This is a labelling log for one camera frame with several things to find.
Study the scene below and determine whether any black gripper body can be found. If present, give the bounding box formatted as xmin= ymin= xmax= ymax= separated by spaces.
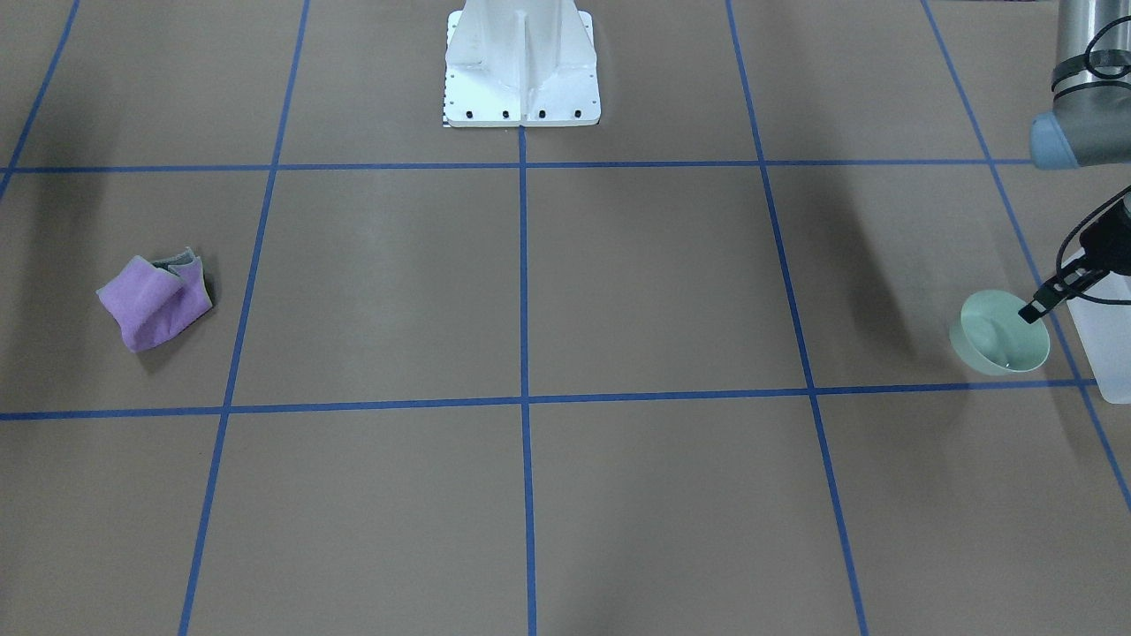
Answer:
xmin=1080 ymin=199 xmax=1130 ymax=276

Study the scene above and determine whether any mint green bowl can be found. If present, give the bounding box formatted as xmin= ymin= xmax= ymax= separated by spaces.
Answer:
xmin=946 ymin=290 xmax=1051 ymax=377

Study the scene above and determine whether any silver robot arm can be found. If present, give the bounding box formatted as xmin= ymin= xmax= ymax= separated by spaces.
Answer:
xmin=1019 ymin=1 xmax=1130 ymax=323

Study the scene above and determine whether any clear plastic storage box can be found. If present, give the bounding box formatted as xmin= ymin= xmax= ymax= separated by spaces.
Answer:
xmin=1067 ymin=298 xmax=1130 ymax=404

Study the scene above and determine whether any purple crumpled cloth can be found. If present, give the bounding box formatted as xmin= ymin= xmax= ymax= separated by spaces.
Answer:
xmin=95 ymin=246 xmax=214 ymax=353

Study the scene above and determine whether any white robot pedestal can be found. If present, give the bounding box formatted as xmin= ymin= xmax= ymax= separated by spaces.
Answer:
xmin=442 ymin=1 xmax=602 ymax=128

